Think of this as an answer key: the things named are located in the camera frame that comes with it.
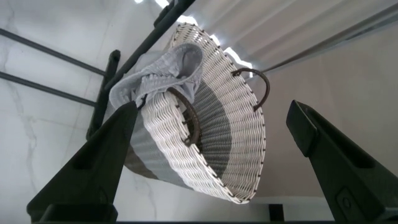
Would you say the black clothes rack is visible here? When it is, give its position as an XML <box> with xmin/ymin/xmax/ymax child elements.
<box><xmin>0</xmin><ymin>0</ymin><xmax>197</xmax><ymax>141</ymax></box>

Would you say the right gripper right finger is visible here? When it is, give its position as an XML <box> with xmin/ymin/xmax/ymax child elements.
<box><xmin>285</xmin><ymin>99</ymin><xmax>398</xmax><ymax>223</ymax></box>

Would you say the white laundry basket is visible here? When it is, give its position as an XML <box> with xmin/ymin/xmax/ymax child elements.
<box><xmin>123</xmin><ymin>22</ymin><xmax>272</xmax><ymax>205</ymax></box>

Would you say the white curtain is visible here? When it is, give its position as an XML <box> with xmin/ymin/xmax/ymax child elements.
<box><xmin>183</xmin><ymin>0</ymin><xmax>398</xmax><ymax>72</ymax></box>

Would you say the pale grey garment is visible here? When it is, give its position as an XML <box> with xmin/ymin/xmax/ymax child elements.
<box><xmin>108</xmin><ymin>42</ymin><xmax>205</xmax><ymax>110</ymax></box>

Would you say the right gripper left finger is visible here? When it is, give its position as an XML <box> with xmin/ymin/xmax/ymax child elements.
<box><xmin>25</xmin><ymin>100</ymin><xmax>140</xmax><ymax>223</ymax></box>

